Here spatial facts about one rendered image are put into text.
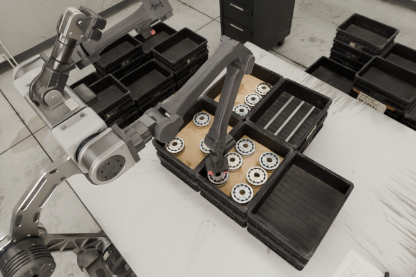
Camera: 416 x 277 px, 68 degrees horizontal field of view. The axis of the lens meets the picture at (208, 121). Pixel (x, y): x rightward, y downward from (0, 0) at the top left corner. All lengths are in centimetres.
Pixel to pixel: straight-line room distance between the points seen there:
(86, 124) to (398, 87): 222
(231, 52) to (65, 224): 200
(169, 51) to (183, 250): 177
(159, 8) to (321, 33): 283
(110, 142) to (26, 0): 323
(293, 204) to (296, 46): 236
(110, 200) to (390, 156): 152
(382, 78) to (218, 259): 183
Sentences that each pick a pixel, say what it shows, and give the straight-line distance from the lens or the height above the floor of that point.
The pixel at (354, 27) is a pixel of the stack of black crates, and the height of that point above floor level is 49.
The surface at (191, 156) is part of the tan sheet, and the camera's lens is 162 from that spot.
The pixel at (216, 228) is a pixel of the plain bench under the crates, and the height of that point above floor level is 70.
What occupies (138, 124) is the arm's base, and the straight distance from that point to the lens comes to 95.
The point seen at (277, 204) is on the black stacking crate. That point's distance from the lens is 150.
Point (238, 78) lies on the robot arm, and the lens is 114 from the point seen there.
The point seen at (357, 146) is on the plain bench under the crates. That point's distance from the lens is 191.
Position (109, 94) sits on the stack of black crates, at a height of 49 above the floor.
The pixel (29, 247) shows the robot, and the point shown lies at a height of 95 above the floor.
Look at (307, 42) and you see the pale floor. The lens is 366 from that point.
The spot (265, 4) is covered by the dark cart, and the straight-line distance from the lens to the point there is 291.
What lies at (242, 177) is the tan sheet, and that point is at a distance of 154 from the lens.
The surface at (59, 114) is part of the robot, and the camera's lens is 102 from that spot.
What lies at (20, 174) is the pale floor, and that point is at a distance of 309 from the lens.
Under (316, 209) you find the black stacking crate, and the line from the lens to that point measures 152.
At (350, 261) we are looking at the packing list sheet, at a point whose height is 70.
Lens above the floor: 219
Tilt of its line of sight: 51 degrees down
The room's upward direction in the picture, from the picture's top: 7 degrees counter-clockwise
